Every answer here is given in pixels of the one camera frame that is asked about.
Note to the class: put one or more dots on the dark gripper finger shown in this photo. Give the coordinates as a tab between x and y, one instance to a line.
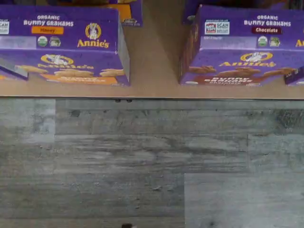
127	225

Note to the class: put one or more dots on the purple Annie's chocolate grahams box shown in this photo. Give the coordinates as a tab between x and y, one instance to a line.
237	47
190	12

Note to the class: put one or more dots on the brown wooden shelf board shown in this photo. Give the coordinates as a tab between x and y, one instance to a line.
154	59

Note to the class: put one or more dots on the purple Annie's honey grahams box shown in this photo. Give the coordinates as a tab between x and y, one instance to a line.
59	35
135	9

